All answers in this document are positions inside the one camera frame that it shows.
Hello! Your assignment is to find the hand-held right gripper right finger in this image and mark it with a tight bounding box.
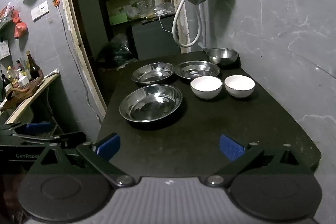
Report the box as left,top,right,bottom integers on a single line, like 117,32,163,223
205,134,315,186

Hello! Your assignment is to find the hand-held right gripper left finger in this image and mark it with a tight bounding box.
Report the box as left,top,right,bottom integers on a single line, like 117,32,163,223
26,133,135,186

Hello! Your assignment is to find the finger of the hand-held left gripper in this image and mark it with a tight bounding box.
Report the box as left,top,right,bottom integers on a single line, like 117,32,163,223
0,132,87,149
0,122,53,136

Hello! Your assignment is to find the large steel plate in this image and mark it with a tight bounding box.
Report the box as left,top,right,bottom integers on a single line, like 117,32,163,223
119,84,183,123

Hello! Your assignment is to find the white ceramic bowl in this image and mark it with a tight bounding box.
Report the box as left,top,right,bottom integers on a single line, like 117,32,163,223
224,75,256,98
190,76,223,100

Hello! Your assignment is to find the steel bowl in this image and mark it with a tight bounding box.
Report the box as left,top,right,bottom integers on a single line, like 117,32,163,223
205,48,239,66

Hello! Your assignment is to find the wooden counter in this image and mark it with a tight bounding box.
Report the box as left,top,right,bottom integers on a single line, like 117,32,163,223
0,73,59,125

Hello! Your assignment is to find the wooden cutting board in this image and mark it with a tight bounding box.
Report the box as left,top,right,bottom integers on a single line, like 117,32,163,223
5,70,45,101

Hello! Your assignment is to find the white plastic bottle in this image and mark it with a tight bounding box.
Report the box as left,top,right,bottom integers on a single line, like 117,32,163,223
18,70,29,88

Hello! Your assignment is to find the small dark bottle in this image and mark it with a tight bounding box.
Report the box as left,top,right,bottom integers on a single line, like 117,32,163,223
0,74,11,100

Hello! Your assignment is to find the white utensil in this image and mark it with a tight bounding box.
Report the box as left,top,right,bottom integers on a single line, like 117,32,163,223
43,69,59,80

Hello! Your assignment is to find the yellow oil bottle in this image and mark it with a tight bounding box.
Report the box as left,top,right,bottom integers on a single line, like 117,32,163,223
7,66,17,84

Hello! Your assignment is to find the white paper sheet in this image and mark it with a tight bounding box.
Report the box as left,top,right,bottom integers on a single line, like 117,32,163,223
0,40,9,60

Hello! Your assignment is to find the black garbage bag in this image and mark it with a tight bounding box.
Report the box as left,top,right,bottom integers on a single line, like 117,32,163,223
97,34,138,69

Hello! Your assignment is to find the red plastic bag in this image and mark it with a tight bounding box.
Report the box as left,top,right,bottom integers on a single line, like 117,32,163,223
12,10,28,39

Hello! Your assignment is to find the colourful packet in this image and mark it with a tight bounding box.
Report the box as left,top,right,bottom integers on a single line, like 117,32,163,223
0,5,15,29

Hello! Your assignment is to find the dark grey cabinet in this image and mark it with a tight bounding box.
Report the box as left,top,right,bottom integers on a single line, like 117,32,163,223
131,15,181,60

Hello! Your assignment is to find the green box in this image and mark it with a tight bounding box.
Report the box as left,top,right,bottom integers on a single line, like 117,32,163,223
109,13,129,26

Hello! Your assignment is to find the grey power cable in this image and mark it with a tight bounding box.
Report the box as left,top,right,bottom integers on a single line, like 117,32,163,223
58,5,103,123

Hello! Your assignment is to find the pale door frame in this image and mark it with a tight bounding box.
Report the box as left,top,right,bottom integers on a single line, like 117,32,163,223
56,0,108,122

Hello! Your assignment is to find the white wall switch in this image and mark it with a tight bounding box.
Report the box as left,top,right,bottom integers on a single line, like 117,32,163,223
31,1,50,22

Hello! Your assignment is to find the white charger cable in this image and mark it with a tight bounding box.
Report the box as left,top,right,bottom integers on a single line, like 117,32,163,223
156,10,175,33

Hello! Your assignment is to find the white hose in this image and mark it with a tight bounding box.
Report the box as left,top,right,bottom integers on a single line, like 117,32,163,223
172,0,208,47

